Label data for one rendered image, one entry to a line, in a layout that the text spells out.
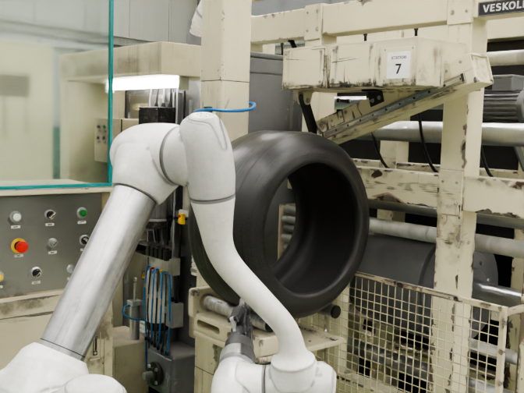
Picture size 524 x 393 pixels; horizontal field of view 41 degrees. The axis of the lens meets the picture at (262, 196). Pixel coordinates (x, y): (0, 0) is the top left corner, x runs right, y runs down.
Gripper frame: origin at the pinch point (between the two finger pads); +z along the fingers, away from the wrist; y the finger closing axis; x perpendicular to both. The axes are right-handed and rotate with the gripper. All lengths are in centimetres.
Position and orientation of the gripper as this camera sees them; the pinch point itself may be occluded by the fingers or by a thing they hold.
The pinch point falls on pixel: (244, 306)
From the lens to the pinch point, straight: 198.1
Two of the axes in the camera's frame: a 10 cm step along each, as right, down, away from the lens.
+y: 3.7, 8.3, 4.1
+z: 0.6, -4.6, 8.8
